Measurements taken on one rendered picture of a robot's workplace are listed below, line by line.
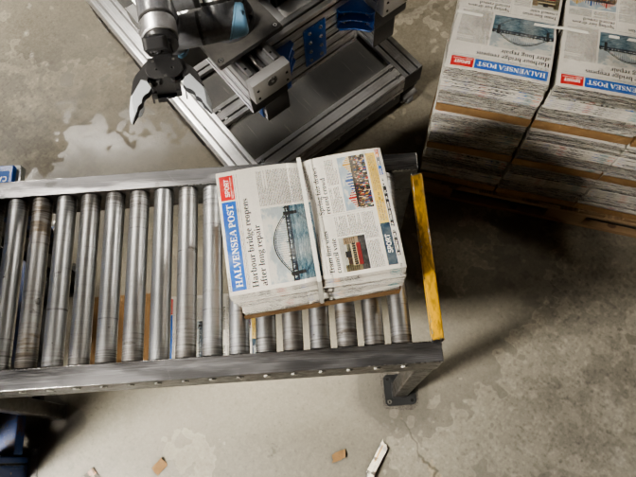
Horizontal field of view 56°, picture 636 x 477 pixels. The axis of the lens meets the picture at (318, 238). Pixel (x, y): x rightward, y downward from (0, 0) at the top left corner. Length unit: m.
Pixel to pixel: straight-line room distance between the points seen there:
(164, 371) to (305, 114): 1.24
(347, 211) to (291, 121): 1.11
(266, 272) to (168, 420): 1.15
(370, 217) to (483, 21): 0.78
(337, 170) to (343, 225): 0.13
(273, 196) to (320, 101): 1.13
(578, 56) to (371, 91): 0.86
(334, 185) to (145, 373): 0.63
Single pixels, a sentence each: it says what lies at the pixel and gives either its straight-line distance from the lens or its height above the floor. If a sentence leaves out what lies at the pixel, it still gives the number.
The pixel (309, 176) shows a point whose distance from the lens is 1.32.
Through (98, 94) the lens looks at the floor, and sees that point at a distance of 2.88.
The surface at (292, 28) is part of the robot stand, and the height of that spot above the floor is 0.72.
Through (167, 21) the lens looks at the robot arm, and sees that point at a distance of 1.32.
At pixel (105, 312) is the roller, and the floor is 0.80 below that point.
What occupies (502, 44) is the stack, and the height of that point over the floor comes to 0.83.
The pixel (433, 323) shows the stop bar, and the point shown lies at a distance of 1.44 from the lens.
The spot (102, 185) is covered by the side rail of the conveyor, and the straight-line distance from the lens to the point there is 1.69.
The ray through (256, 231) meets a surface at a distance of 1.28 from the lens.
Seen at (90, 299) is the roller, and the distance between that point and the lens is 1.60.
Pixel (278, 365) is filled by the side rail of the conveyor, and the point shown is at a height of 0.80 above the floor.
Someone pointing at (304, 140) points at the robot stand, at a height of 0.23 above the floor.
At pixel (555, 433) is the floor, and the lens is 2.34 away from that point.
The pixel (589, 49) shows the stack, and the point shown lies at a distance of 1.87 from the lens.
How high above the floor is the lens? 2.21
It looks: 70 degrees down
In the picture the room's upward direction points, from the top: 6 degrees counter-clockwise
